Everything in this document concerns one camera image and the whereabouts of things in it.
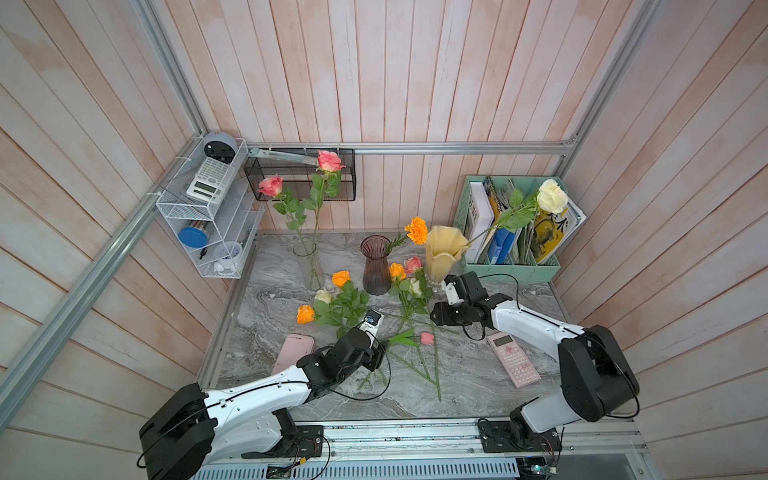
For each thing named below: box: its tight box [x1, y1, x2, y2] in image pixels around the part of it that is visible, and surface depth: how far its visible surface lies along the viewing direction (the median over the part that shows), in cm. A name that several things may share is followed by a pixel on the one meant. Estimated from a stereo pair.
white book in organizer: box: [465, 181, 495, 263], surface depth 95 cm
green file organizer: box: [454, 175, 568, 284], surface depth 93 cm
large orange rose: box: [296, 304, 315, 325], surface depth 94 cm
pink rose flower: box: [258, 175, 314, 288], surface depth 88 cm
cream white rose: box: [466, 179, 569, 248], surface depth 71 cm
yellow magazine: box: [532, 199, 587, 265], surface depth 100 cm
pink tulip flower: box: [388, 329, 435, 347], surface depth 92 cm
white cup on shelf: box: [214, 241, 243, 272], surface depth 93 cm
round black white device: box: [203, 132, 237, 164], surface depth 83 cm
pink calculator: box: [487, 331, 542, 388], surface depth 87 cm
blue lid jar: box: [178, 227, 209, 248], surface depth 79 cm
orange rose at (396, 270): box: [388, 262, 406, 280], surface depth 105 cm
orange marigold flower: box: [404, 217, 428, 245], surface depth 77 cm
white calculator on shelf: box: [186, 157, 235, 204], surface depth 79 cm
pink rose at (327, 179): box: [302, 150, 346, 253], surface depth 83 cm
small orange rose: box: [332, 270, 352, 287], surface depth 103 cm
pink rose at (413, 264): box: [404, 256, 423, 274], surface depth 106 cm
